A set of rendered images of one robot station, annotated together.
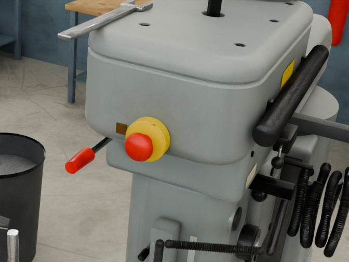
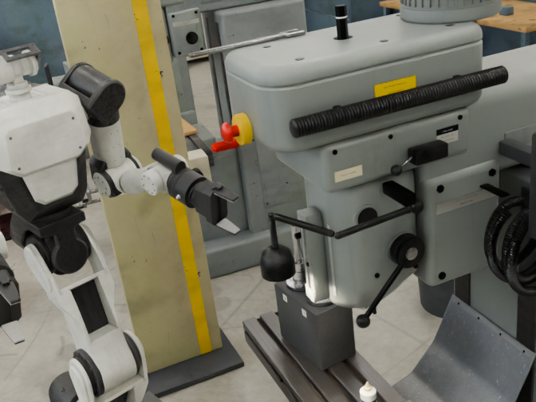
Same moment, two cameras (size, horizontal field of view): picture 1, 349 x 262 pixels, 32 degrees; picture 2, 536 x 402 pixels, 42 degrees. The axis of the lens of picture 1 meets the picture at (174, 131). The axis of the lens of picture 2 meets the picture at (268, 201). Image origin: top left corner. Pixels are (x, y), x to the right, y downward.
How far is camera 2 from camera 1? 96 cm
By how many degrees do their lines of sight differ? 45
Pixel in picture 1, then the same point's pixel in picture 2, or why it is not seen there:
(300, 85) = (391, 97)
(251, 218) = (424, 232)
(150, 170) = (290, 163)
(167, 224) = (309, 211)
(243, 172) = (325, 166)
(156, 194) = (309, 187)
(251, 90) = (283, 92)
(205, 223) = (333, 214)
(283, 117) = (324, 117)
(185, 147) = (258, 136)
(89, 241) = not seen: outside the picture
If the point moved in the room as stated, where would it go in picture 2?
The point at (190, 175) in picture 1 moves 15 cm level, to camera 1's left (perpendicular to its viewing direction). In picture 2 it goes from (305, 167) to (254, 154)
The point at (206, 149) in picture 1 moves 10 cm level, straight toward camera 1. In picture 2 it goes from (264, 138) to (219, 155)
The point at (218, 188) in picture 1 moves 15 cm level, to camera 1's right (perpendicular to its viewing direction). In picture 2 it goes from (316, 179) to (378, 197)
